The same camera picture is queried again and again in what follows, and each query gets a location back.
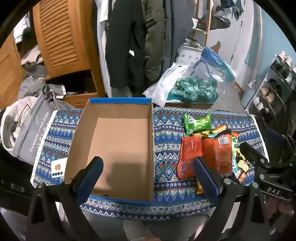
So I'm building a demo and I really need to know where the grey-blue hanging garment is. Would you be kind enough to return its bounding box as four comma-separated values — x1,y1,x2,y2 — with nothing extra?
165,0,193,70

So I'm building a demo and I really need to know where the small orange striped snack packet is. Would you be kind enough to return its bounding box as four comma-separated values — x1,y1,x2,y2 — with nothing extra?
211,125,229,135

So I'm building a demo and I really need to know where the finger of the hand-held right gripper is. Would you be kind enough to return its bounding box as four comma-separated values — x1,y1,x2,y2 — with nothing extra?
239,142,270,167

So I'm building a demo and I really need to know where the grey drawstring bag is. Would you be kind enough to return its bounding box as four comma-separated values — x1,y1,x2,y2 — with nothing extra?
0,85,77,164

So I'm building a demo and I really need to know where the orange snack packet green label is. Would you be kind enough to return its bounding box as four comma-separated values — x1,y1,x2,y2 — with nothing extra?
231,133,241,173

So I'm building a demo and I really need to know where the person's right hand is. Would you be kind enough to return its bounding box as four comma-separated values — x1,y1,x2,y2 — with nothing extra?
268,199,296,223

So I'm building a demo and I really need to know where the white card with dots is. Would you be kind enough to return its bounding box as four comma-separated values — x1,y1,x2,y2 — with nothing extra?
51,158,68,178

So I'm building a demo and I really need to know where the plain wooden cabinet door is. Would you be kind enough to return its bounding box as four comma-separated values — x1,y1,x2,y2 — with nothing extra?
0,32,26,110

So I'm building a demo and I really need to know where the gold snack packet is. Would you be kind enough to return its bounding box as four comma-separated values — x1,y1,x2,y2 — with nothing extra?
196,179,206,195

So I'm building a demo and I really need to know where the white plastic bag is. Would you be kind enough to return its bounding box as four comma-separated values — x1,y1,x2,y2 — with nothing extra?
143,62,193,107

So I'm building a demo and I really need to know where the white printed carton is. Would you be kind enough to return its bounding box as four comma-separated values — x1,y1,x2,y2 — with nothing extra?
175,42,204,66

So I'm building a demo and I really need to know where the teal cloth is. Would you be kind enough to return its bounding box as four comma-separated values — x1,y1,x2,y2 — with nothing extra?
168,77,219,103

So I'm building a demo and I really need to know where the white hanging garment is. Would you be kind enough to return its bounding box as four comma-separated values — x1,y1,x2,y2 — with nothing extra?
94,0,112,93

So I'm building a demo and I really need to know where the wooden louvered cabinet door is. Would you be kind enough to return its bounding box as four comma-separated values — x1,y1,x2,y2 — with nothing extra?
32,0,94,79

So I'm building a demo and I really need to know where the cardboard box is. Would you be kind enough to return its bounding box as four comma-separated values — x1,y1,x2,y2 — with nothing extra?
64,98,155,205

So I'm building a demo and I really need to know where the olive hanging jacket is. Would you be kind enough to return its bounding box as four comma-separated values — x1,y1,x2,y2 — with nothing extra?
144,0,167,93

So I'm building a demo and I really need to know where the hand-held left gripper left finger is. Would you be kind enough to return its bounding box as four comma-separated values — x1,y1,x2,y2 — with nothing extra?
25,156,104,241

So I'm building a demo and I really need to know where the black hanging coat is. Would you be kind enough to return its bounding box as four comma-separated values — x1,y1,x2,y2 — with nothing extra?
106,0,148,94

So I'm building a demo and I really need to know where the blue patterned tablecloth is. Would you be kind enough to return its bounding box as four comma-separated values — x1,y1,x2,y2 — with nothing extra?
31,108,269,217

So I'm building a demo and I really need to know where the small colourful snack packet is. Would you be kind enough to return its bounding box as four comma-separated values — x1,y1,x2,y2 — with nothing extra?
237,159,250,184

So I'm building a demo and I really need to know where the orange snack packet with barcode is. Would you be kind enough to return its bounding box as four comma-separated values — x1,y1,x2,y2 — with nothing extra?
202,135,233,177

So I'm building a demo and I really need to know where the grey clothes pile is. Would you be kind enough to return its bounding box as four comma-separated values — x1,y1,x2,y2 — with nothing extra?
18,44,67,99

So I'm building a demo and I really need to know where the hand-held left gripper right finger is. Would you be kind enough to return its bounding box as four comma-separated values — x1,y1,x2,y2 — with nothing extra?
193,157,271,241

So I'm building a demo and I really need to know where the blue plastic bag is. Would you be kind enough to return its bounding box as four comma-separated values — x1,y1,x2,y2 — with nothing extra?
191,46,237,83

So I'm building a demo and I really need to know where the plain orange snack packet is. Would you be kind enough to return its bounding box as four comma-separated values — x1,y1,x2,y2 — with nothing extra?
178,137,203,179

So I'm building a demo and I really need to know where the shoe rack with shoes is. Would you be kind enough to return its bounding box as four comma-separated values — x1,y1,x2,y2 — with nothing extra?
245,51,296,117

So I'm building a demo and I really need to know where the wooden shelf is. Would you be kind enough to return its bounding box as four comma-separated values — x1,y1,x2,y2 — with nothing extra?
191,0,214,36

